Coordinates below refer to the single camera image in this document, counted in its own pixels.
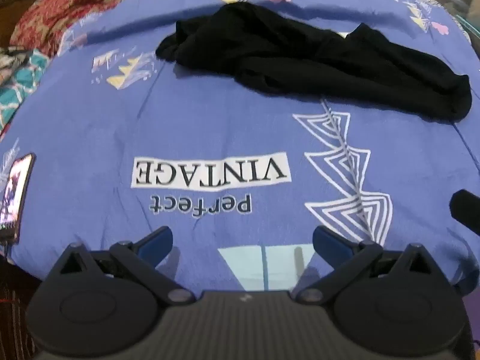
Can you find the blue printed bedsheet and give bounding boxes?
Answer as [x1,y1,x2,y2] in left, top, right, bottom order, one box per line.
[0,0,480,298]

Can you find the black pants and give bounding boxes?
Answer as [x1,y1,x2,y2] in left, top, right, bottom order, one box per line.
[155,2,472,122]

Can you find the grey floral cloth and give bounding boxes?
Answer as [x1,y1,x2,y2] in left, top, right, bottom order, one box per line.
[0,46,32,79]

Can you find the smartphone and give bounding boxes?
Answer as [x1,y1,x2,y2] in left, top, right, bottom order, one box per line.
[0,153,37,244]

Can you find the red floral blanket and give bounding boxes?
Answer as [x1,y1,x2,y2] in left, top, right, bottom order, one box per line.
[9,0,181,59]

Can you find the teal patterned cloth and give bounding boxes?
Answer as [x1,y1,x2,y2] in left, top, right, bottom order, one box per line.
[0,49,51,136]

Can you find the wooden headboard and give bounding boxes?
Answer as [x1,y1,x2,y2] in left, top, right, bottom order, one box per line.
[0,0,57,49]

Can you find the dark striped cloth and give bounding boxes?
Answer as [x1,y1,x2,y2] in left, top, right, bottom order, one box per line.
[0,260,44,360]

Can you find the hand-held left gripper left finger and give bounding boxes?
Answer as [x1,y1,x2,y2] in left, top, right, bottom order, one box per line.
[43,226,196,305]

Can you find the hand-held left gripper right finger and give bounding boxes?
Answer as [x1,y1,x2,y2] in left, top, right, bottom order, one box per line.
[290,226,456,304]

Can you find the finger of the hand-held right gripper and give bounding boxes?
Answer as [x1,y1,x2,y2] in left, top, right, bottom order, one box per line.
[449,189,480,234]

